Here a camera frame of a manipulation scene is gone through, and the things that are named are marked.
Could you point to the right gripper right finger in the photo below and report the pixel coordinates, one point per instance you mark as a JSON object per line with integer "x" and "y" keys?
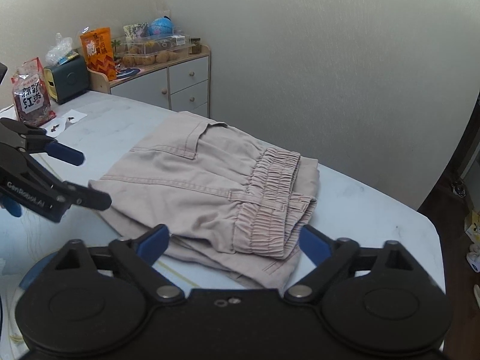
{"x": 315, "y": 245}

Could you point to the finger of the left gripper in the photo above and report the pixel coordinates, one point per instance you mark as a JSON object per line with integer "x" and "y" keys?
{"x": 64, "y": 153}
{"x": 87, "y": 197}

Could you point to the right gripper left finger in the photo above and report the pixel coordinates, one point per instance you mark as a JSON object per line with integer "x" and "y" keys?
{"x": 151, "y": 246}

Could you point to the beige cargo pants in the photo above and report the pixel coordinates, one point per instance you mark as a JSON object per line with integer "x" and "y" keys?
{"x": 230, "y": 202}

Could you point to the red dates bag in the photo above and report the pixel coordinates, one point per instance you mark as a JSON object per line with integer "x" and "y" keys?
{"x": 30, "y": 94}

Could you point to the light blue mat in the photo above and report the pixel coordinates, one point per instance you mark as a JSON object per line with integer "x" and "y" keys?
{"x": 94, "y": 302}

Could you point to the dark green tissue box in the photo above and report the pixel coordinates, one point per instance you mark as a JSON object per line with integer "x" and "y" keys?
{"x": 67, "y": 81}

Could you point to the orange snack bag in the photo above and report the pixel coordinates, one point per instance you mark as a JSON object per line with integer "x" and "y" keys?
{"x": 98, "y": 52}

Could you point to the clear walnut container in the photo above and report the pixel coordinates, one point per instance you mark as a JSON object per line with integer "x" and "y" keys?
{"x": 147, "y": 51}

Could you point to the grey drawer cabinet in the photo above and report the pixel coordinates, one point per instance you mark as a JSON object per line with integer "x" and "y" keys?
{"x": 175, "y": 79}

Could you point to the yellow white box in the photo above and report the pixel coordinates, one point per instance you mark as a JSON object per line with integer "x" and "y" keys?
{"x": 471, "y": 227}

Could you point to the blue globe toy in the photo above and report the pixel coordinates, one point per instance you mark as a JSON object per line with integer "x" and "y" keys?
{"x": 162, "y": 26}

